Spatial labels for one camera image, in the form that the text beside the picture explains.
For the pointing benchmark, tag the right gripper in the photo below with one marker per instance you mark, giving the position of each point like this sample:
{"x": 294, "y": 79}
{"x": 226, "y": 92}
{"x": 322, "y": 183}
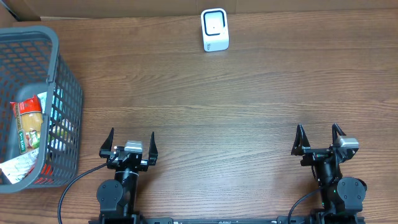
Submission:
{"x": 301, "y": 147}

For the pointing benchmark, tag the white tube gold cap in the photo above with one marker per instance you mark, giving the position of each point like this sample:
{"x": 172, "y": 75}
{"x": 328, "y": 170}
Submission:
{"x": 18, "y": 168}

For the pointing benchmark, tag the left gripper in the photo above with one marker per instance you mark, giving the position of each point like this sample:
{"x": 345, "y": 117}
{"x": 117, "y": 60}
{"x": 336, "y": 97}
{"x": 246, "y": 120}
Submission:
{"x": 114, "y": 154}

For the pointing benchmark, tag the white barcode scanner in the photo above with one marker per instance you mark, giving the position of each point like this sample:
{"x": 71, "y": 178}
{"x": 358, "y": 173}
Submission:
{"x": 215, "y": 32}

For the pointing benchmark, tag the teal white packet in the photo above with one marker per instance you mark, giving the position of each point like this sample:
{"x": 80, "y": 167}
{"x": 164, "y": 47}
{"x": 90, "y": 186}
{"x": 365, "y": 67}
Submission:
{"x": 56, "y": 102}

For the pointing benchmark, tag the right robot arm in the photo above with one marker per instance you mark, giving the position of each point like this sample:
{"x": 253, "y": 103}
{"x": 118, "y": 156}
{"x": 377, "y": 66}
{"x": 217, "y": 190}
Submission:
{"x": 342, "y": 197}

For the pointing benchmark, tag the red spaghetti packet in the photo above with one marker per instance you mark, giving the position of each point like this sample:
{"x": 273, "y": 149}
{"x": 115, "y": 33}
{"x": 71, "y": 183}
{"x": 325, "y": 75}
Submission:
{"x": 28, "y": 115}

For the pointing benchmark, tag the cardboard box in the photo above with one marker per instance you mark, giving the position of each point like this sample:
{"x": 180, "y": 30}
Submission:
{"x": 32, "y": 10}

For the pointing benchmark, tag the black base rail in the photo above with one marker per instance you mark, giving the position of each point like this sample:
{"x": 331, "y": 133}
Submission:
{"x": 278, "y": 220}

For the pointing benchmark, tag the green snack packet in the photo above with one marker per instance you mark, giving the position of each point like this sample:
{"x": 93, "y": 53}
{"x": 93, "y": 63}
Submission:
{"x": 64, "y": 132}

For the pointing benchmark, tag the grey plastic basket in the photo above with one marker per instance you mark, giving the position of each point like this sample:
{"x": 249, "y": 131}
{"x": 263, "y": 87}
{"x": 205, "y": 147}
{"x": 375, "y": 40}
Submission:
{"x": 31, "y": 63}

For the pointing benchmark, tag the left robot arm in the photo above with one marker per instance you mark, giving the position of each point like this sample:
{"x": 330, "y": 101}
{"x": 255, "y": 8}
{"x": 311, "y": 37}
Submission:
{"x": 117, "y": 196}

